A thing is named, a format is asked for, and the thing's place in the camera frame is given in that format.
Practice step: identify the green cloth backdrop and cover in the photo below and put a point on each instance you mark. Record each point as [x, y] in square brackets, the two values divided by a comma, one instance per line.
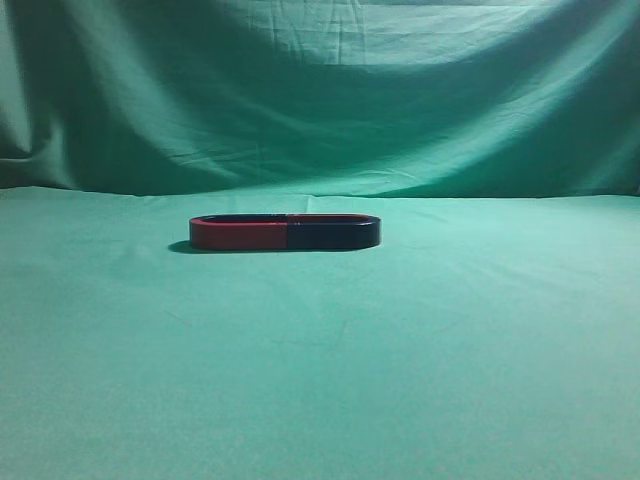
[492, 334]

